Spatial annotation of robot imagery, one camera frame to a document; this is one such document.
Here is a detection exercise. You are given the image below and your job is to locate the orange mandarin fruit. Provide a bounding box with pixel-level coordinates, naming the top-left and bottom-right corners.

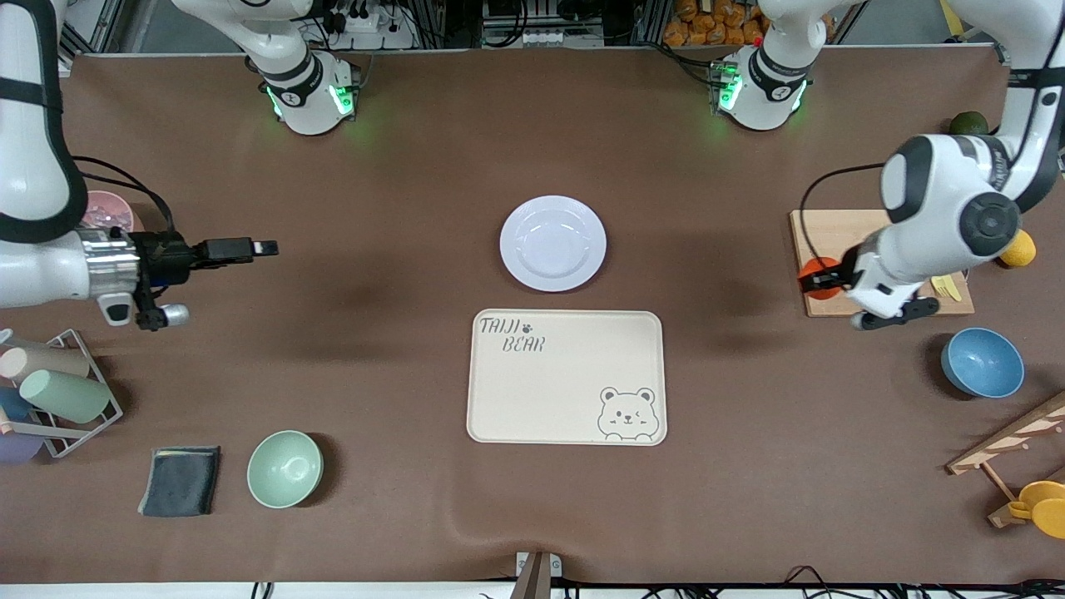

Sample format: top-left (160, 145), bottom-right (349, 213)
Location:
top-left (797, 257), bottom-right (843, 300)

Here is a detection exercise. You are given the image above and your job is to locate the pale blue round plate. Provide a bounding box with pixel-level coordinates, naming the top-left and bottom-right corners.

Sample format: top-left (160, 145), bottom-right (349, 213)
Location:
top-left (499, 196), bottom-right (607, 293)

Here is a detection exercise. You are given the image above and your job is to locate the bamboo cutting board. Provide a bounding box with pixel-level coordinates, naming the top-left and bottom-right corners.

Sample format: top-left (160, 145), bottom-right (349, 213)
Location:
top-left (789, 210), bottom-right (975, 318)

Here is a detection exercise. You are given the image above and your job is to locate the pink bowl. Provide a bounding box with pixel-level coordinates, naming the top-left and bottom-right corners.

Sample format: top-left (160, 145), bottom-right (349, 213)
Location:
top-left (80, 191), bottom-right (136, 235)

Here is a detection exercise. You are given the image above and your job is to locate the beige cup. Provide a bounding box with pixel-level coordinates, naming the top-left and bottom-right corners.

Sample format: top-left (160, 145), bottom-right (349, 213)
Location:
top-left (0, 345), bottom-right (91, 385)

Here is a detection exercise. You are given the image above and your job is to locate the blue bowl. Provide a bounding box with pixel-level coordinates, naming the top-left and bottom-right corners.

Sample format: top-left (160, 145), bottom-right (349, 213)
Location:
top-left (941, 327), bottom-right (1025, 399)

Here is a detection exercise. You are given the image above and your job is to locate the mint green cup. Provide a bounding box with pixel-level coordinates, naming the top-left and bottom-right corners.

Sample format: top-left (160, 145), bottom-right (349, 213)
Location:
top-left (19, 369), bottom-right (112, 424)

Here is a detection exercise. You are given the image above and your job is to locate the yellow lemon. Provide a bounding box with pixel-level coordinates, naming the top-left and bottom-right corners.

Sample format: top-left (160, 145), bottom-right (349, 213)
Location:
top-left (998, 230), bottom-right (1038, 269)

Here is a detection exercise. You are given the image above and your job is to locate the mint green bowl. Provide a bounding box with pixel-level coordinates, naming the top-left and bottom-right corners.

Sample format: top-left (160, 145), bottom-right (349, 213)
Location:
top-left (247, 430), bottom-right (324, 509)

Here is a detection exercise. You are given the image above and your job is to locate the dark grey folded cloth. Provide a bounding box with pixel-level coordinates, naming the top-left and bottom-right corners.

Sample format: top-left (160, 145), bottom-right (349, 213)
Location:
top-left (137, 446), bottom-right (222, 518)

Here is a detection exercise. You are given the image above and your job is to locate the wooden peg drying rack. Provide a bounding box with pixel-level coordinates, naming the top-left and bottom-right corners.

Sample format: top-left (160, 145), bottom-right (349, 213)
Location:
top-left (946, 391), bottom-right (1065, 530)

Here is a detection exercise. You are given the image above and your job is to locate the white power strip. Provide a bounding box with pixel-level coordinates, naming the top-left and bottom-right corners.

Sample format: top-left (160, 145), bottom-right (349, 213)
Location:
top-left (333, 0), bottom-right (417, 51)
top-left (514, 27), bottom-right (606, 47)

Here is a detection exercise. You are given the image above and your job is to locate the purple cup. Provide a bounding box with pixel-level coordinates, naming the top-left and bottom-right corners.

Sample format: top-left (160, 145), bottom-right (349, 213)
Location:
top-left (0, 432), bottom-right (44, 464)

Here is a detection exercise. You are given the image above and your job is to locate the pile of bagged oranges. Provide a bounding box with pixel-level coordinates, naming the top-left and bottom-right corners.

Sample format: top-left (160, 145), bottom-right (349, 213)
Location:
top-left (663, 0), bottom-right (833, 47)

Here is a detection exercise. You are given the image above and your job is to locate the cream tray with bear print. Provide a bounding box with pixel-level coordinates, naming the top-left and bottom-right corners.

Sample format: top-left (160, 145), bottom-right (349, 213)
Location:
top-left (466, 309), bottom-right (668, 447)

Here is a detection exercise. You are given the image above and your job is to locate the yellow mug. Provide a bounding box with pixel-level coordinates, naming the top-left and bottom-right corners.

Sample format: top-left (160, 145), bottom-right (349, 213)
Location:
top-left (1007, 480), bottom-right (1065, 540)

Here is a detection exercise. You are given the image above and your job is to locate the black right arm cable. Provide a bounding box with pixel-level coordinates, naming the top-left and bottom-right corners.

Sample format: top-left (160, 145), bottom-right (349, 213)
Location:
top-left (71, 155), bottom-right (177, 235)

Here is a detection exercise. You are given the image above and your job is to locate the grey wire cup rack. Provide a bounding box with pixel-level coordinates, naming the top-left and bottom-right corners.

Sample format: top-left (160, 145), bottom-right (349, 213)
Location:
top-left (0, 329), bottom-right (125, 459)

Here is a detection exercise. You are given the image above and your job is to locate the metal table clamp bracket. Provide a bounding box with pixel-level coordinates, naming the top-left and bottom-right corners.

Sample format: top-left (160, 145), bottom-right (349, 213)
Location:
top-left (513, 551), bottom-right (564, 599)

